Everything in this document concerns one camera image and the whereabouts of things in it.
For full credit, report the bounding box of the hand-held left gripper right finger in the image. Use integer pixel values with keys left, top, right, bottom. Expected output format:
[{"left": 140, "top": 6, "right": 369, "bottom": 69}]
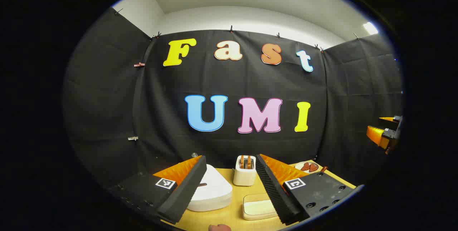
[{"left": 255, "top": 153, "right": 359, "bottom": 225}]

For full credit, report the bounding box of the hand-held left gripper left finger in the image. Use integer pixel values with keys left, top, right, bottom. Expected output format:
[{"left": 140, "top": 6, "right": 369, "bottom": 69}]
[{"left": 108, "top": 155, "right": 208, "bottom": 225}]

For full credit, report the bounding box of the white rice cooker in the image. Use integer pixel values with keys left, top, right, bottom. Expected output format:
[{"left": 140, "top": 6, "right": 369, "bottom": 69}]
[{"left": 186, "top": 164, "right": 233, "bottom": 212}]

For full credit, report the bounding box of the clear plastic rice container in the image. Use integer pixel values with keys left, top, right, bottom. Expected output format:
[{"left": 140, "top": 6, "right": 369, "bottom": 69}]
[{"left": 243, "top": 193, "right": 279, "bottom": 221}]

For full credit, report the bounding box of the white round plate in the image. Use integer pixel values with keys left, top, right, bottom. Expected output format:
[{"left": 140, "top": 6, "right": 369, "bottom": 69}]
[{"left": 294, "top": 161, "right": 320, "bottom": 173}]

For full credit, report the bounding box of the white toaster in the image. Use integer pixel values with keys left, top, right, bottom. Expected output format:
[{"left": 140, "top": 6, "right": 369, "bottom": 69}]
[{"left": 233, "top": 155, "right": 257, "bottom": 187}]

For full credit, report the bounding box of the short ceiling light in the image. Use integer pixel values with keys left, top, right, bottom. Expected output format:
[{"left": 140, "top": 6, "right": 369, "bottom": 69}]
[{"left": 362, "top": 22, "right": 379, "bottom": 35}]

